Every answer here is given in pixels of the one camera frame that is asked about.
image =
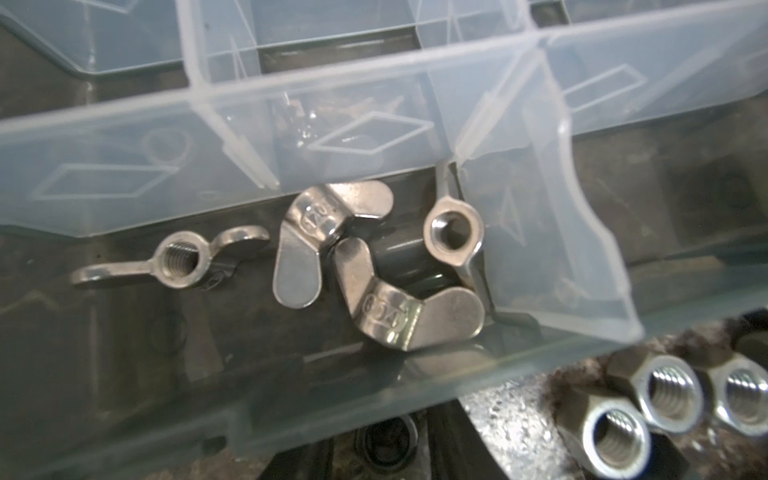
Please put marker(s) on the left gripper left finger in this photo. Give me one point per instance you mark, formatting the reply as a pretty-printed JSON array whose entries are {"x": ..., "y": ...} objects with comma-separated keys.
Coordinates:
[{"x": 312, "y": 461}]

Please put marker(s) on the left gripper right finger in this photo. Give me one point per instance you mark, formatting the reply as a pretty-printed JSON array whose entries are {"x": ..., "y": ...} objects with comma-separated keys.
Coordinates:
[{"x": 456, "y": 448}]

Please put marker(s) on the black hex nut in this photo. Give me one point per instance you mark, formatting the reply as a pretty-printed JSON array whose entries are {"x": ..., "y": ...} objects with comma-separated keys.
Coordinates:
[{"x": 388, "y": 446}]

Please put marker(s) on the silver hex nut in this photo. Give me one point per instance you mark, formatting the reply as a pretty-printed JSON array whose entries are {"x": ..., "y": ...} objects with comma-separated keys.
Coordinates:
[
  {"x": 604, "y": 432},
  {"x": 663, "y": 387},
  {"x": 735, "y": 388}
]

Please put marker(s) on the clear grey compartment organizer box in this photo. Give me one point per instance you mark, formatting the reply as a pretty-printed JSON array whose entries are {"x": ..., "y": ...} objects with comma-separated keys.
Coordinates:
[{"x": 616, "y": 152}]

